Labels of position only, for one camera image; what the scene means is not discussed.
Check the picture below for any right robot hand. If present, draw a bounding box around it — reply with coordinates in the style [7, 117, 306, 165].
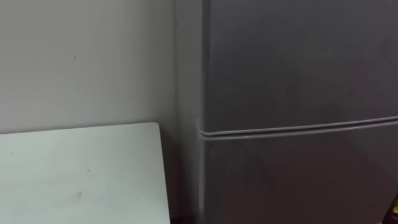
[381, 194, 398, 224]

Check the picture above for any grey fridge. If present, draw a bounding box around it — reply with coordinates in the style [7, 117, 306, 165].
[172, 0, 398, 224]

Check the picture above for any white desk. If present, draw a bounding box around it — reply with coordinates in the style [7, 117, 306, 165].
[0, 121, 172, 224]

